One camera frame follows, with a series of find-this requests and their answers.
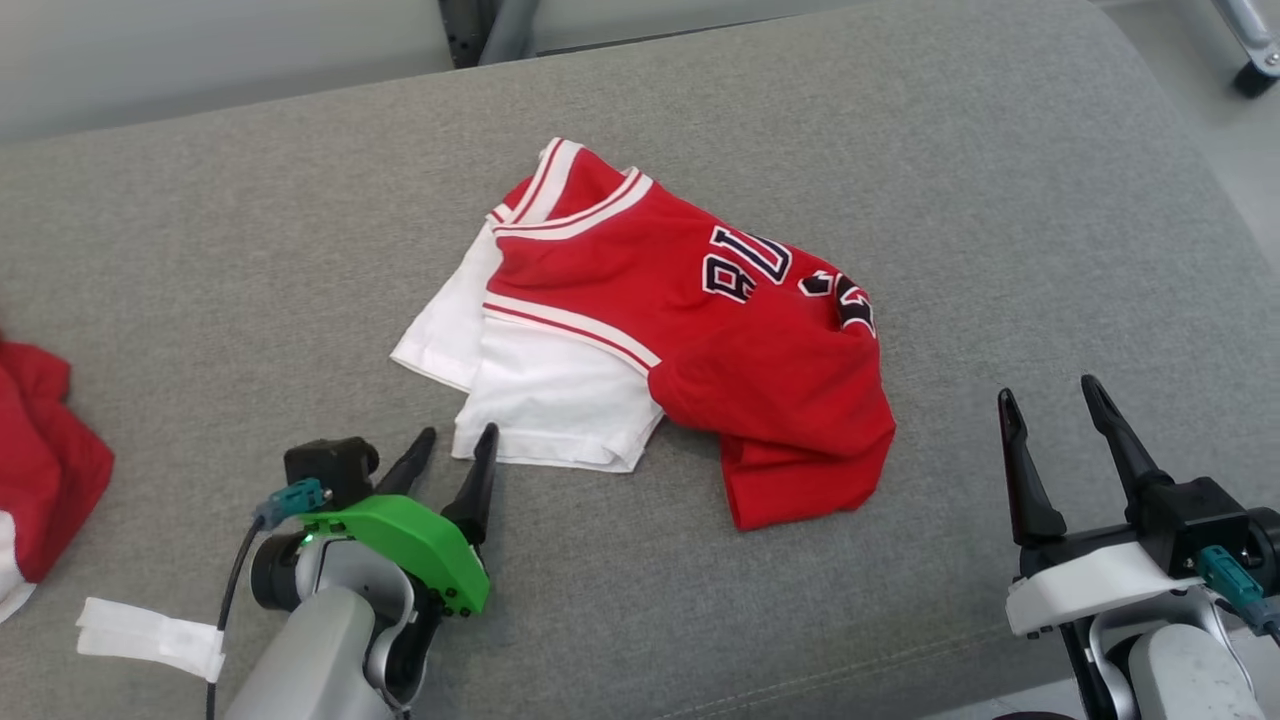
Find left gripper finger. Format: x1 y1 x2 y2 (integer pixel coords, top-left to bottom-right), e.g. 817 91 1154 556
441 423 500 549
375 427 438 498

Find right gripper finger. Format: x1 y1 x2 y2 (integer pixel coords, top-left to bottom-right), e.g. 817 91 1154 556
997 388 1069 549
1080 374 1173 523

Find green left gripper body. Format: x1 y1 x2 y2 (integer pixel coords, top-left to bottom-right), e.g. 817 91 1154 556
298 494 493 618

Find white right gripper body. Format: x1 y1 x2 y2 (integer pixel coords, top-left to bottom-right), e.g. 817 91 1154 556
1005 525 1207 638

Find red white basketball jersey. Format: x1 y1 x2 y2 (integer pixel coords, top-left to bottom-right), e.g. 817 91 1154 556
390 137 897 532

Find red shorts with white stripe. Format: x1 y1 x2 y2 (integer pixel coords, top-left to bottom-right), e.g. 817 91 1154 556
0 338 115 623

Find grey fabric sofa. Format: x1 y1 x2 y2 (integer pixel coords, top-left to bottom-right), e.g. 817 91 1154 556
0 0 1280 720

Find white tape label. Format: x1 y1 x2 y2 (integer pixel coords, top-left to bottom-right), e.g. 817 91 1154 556
76 597 227 683

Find teal left camera connector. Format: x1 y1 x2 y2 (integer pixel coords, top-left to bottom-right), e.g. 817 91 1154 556
253 478 332 531

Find teal camera connector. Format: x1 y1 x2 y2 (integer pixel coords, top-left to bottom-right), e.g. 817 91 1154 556
253 478 332 531
1195 545 1271 618

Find teal right camera connector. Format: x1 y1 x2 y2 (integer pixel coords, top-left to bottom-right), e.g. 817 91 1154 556
1195 545 1271 618

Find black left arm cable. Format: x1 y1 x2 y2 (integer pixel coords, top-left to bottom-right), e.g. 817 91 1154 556
205 515 267 720

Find black metal frame post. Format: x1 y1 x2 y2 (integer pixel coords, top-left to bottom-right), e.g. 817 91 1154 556
437 0 501 69

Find grey metal frame bar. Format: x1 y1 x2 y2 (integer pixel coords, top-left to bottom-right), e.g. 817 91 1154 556
478 0 543 67

